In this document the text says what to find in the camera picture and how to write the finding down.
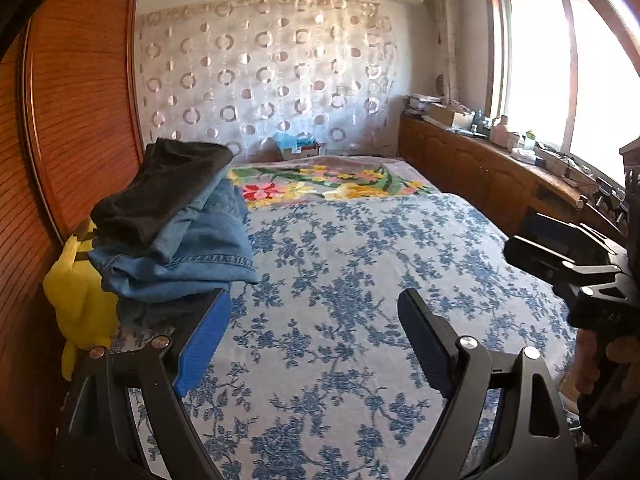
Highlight black pants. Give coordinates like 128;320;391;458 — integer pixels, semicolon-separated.
90;139;233;249

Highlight long wooden cabinet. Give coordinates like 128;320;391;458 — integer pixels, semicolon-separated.
398;114;626;245

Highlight white bottle on cabinet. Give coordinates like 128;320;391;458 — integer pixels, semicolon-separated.
490;115;510;148

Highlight yellow plush toy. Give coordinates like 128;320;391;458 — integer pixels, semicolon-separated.
42;218;119;382

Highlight beige box on cabinet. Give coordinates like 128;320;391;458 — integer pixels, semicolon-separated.
426;103;473;130

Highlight blue floral bed cover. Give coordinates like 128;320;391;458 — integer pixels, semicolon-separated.
183;193;575;479

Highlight folded blue jeans bottom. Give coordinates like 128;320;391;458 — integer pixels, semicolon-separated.
89;178;258;326

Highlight folded blue jeans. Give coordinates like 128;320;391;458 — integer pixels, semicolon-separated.
145;164;231;263
89;178;258;326

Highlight folded blue jeans top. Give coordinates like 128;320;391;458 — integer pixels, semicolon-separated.
145;164;231;263

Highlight cardboard box with items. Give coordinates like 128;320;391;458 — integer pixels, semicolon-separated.
274;132;322;160

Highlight colourful flower blanket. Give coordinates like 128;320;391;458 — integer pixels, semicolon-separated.
229;156;438;209

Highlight sheer circle pattern curtain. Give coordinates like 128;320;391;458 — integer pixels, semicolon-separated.
136;0;398;160

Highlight window with wooden frame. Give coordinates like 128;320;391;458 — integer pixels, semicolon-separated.
486;0;639;183

